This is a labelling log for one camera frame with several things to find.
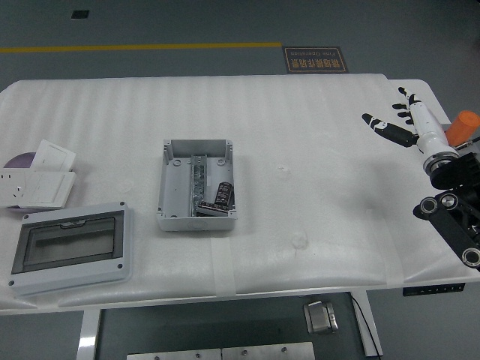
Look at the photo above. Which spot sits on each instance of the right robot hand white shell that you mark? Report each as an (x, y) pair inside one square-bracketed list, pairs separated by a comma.
[(429, 129)]

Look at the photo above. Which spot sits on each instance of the plain black battery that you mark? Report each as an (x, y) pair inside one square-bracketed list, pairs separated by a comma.
[(210, 209)]

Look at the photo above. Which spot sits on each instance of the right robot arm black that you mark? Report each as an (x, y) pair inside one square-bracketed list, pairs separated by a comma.
[(450, 221)]

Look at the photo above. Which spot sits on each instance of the grey open junction box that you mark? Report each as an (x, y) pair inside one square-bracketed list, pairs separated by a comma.
[(176, 187)]

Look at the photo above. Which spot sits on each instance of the orange cylinder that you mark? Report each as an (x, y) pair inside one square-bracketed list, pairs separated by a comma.
[(463, 127)]

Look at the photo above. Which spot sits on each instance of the black floor sign orange text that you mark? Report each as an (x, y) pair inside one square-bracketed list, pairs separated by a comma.
[(315, 60)]

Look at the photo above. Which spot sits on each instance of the black table control panel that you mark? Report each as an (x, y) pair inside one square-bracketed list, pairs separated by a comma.
[(431, 289)]

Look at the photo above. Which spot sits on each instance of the white foam mat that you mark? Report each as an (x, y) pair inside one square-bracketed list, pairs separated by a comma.
[(225, 108)]

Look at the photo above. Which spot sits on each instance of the white table leg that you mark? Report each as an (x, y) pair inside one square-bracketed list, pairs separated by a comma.
[(375, 330)]

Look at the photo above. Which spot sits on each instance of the white tape strip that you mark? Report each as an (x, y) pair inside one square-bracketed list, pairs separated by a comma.
[(223, 266)]

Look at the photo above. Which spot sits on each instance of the grey metal plate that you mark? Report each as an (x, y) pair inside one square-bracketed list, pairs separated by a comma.
[(172, 355), (268, 352)]

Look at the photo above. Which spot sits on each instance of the purple disc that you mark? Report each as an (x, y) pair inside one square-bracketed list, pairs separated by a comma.
[(20, 160)]

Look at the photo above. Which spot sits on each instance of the metal mounting rail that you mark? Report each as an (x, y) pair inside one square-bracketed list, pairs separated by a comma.
[(198, 176)]

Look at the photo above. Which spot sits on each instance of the white wall switch plate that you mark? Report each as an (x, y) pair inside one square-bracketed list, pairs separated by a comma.
[(52, 155), (48, 189)]

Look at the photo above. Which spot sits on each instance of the grey enclosure with dark window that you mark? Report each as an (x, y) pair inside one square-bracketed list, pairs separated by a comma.
[(71, 275)]

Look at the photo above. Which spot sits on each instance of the white wall socket outlet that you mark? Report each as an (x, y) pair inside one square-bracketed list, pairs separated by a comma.
[(11, 185)]

